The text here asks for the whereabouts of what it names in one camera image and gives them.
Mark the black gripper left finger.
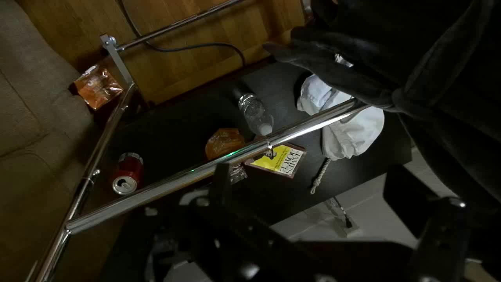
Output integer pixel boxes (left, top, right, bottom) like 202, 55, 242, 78
209, 163, 335, 282

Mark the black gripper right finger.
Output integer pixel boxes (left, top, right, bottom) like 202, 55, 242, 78
407, 197, 471, 282

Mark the white rope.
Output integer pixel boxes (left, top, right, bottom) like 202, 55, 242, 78
296, 74, 386, 197

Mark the yellow card packet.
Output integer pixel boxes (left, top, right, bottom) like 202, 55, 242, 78
245, 144, 305, 179

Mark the clear plastic bottle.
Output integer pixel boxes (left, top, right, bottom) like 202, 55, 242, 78
234, 88, 274, 136

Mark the black coffee table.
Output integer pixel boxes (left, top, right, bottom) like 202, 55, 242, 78
109, 63, 411, 222

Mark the red soda can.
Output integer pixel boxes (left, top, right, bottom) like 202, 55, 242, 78
111, 152, 144, 196

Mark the black hanging robe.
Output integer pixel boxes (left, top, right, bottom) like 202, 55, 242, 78
267, 0, 501, 216

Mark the orange snack bag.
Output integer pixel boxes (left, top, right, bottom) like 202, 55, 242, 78
73, 64, 123, 110

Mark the brown fabric couch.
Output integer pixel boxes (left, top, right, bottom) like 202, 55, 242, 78
0, 0, 98, 282

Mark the chrome clothes rack frame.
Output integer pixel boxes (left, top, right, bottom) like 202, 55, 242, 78
29, 0, 366, 282

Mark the black floor cable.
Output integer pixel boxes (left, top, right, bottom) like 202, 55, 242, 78
117, 0, 247, 69

